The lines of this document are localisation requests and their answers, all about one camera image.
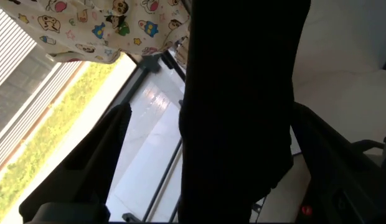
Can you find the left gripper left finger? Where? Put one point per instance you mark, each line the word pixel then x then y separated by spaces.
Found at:
pixel 87 174

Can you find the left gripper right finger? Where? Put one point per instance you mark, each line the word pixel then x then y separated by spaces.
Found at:
pixel 336 174

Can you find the black garment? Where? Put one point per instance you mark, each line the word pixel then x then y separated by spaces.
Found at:
pixel 236 109

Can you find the window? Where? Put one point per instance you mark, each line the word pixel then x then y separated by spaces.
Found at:
pixel 40 109

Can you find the cream printed garment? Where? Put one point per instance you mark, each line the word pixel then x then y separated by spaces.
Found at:
pixel 102 28

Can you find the black clothes rack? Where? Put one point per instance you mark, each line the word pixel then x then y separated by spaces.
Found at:
pixel 162 183

